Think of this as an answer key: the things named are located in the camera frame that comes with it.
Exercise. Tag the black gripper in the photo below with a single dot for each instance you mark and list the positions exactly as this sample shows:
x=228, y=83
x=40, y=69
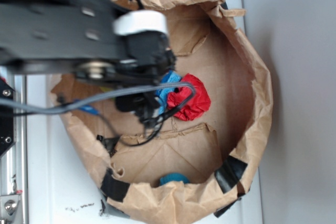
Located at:
x=150, y=57

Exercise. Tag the blue sponge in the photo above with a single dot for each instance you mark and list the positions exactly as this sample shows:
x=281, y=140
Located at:
x=170, y=77

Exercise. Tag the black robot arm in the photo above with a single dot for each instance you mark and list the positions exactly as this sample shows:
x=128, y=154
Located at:
x=98, y=41

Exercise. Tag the red crumpled cloth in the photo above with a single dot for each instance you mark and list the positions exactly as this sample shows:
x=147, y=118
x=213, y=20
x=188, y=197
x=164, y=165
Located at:
x=196, y=106

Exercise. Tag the brown paper bag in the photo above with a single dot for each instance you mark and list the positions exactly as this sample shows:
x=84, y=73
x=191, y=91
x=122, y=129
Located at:
x=218, y=152

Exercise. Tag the blue ball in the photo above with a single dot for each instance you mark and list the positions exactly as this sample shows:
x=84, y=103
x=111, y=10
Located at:
x=173, y=177

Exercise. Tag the black mounting plate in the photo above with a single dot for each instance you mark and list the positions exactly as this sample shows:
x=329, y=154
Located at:
x=7, y=121

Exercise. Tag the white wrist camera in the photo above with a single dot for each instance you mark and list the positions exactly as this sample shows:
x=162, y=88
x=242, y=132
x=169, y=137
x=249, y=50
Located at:
x=139, y=21

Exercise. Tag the aluminium frame rail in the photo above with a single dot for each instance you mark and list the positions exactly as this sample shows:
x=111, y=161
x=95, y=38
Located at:
x=14, y=166

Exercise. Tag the metal corner bracket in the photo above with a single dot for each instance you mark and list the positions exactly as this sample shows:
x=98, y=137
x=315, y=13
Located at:
x=11, y=208

